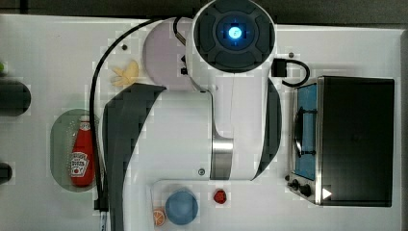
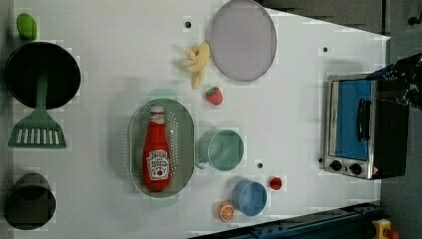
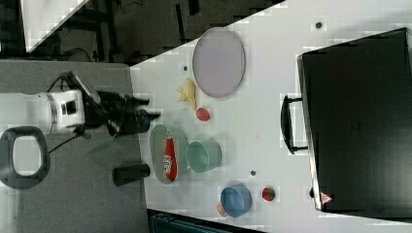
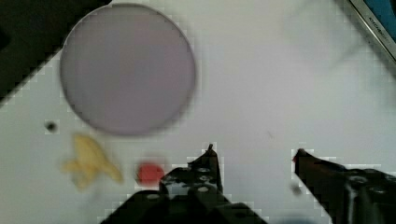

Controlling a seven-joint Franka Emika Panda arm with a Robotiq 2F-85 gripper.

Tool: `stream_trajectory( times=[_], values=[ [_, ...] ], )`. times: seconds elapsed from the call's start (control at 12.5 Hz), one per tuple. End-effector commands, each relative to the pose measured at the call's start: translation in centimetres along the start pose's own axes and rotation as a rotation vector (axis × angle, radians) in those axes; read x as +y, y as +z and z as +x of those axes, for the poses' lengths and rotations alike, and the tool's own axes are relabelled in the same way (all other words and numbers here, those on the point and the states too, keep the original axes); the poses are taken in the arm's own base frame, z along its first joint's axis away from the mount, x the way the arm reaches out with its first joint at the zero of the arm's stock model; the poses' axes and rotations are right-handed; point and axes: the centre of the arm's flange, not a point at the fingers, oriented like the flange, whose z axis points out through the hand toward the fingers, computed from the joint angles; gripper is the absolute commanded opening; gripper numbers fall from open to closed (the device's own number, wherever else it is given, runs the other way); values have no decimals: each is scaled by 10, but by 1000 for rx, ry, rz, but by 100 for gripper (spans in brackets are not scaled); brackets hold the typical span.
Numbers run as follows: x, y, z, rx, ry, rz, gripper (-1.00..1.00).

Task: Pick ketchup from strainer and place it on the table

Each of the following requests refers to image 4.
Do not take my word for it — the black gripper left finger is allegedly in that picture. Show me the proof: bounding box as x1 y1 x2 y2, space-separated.
100 147 267 224

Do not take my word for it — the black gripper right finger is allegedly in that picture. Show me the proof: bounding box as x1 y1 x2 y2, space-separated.
293 148 396 224

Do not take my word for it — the red toy strawberry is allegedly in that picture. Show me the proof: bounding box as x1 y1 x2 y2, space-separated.
136 162 164 186

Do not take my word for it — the round lilac plate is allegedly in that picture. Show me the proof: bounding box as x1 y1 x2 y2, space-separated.
60 4 197 136

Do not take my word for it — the silver toaster oven blue door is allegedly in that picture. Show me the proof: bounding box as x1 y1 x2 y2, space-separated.
348 0 396 61

